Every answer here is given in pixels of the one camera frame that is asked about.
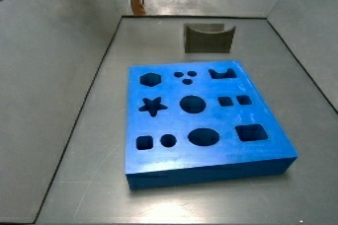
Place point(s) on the black curved fixture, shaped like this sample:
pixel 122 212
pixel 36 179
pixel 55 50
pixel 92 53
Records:
pixel 207 38

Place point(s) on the blue shape sorting block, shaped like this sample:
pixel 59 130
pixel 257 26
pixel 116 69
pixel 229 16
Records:
pixel 199 126

